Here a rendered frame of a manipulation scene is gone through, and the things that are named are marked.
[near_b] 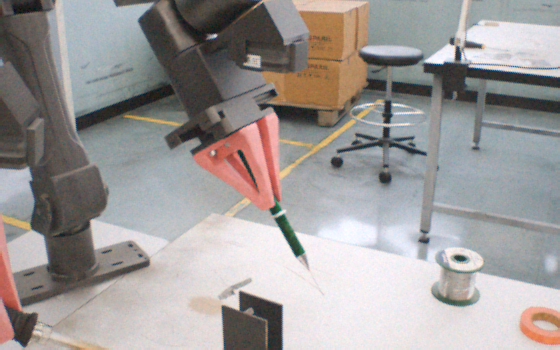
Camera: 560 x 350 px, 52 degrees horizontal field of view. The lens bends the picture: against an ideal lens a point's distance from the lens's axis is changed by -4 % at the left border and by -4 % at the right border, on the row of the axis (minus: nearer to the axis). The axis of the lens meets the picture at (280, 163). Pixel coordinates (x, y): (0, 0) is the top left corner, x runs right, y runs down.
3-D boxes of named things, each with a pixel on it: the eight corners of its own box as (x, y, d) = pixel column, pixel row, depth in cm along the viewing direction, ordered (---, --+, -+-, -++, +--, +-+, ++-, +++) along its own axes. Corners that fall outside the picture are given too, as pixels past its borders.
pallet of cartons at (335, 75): (177, 110, 425) (171, 6, 399) (225, 85, 494) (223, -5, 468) (339, 127, 385) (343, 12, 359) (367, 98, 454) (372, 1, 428)
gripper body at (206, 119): (284, 98, 56) (246, 29, 56) (220, 127, 48) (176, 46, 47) (236, 126, 60) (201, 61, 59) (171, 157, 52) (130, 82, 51)
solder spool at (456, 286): (442, 275, 79) (446, 241, 77) (486, 289, 75) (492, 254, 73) (423, 296, 74) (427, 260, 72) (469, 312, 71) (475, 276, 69)
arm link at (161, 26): (244, 37, 53) (207, -30, 53) (200, 51, 49) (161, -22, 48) (199, 71, 57) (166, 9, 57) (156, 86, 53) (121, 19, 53)
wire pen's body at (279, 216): (299, 252, 55) (241, 148, 55) (311, 248, 54) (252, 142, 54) (289, 260, 54) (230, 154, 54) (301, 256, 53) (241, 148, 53)
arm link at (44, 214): (108, 177, 75) (82, 167, 78) (48, 200, 68) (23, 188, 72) (113, 222, 77) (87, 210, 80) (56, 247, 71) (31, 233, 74)
